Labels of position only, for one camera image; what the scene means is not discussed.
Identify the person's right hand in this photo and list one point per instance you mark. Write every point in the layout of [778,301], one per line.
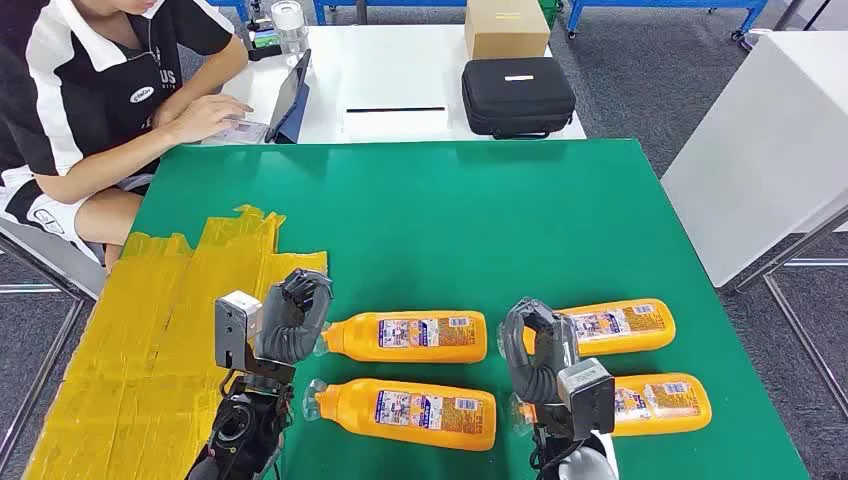
[208,116]

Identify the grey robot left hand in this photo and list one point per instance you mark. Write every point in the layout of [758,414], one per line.
[291,324]

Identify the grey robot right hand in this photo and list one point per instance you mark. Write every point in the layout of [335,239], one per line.
[530,378]

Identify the orange bottle with clear cap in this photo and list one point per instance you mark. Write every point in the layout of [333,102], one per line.
[662,405]
[656,328]
[351,411]
[358,339]

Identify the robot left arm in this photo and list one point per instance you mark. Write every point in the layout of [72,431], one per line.
[242,430]

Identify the pale purple handheld device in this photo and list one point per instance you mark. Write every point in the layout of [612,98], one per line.
[248,132]

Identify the tablet in blue case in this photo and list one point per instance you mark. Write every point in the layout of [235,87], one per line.
[286,99]

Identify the small black green device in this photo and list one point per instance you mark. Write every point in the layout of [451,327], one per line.
[265,40]

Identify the clear water jar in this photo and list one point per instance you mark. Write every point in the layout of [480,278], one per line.
[290,30]

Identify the person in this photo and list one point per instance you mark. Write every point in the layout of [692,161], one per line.
[79,99]

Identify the blue metal rack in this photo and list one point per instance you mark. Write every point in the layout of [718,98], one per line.
[319,12]

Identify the yellow tape patch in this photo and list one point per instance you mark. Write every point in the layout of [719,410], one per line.
[132,344]

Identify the white desk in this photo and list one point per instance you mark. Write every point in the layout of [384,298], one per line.
[397,66]

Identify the black zipped carrying case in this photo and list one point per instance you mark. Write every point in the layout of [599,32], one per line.
[517,96]

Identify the brown cardboard box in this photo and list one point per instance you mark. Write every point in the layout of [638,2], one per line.
[507,30]

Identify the green crate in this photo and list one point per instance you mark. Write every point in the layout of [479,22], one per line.
[550,10]

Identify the blue wheeled cart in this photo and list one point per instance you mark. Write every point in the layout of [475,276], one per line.
[662,2]

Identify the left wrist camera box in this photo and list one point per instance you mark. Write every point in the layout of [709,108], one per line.
[232,331]

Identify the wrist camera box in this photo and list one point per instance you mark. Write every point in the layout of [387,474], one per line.
[232,331]
[590,397]

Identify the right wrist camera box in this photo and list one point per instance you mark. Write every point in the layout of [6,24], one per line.
[590,397]

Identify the blue metal frame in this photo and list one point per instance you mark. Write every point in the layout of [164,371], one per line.
[242,10]

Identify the silver metal table frame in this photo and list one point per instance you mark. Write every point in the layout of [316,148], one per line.
[818,262]

